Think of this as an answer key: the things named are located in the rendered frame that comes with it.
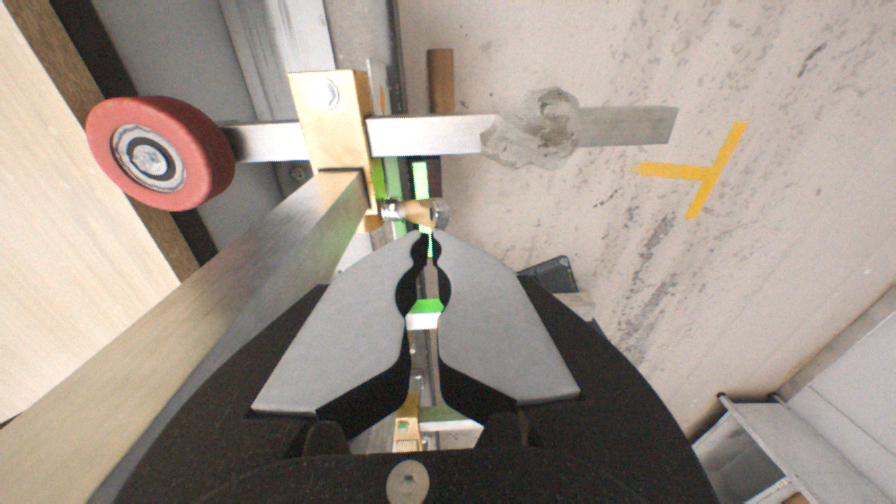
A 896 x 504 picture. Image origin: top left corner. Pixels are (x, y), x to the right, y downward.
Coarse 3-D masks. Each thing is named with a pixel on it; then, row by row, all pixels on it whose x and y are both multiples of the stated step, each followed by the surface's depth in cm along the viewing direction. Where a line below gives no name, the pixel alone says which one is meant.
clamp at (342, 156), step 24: (312, 72) 21; (336, 72) 21; (360, 72) 23; (360, 96) 23; (312, 120) 22; (336, 120) 23; (360, 120) 23; (312, 144) 23; (336, 144) 23; (360, 144) 23; (312, 168) 24; (336, 168) 24; (360, 168) 24; (384, 192) 30
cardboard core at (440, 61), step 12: (444, 48) 85; (432, 60) 87; (444, 60) 87; (432, 72) 89; (444, 72) 88; (432, 84) 91; (444, 84) 90; (432, 96) 93; (444, 96) 91; (432, 108) 95; (444, 108) 93
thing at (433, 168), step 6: (432, 162) 41; (438, 162) 41; (432, 168) 41; (438, 168) 41; (432, 174) 42; (438, 174) 42; (432, 180) 42; (438, 180) 42; (432, 186) 43; (438, 186) 43; (432, 192) 43; (438, 192) 43
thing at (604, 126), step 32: (224, 128) 23; (256, 128) 23; (288, 128) 24; (384, 128) 24; (416, 128) 24; (448, 128) 24; (480, 128) 24; (576, 128) 24; (608, 128) 24; (640, 128) 25; (672, 128) 25; (256, 160) 25
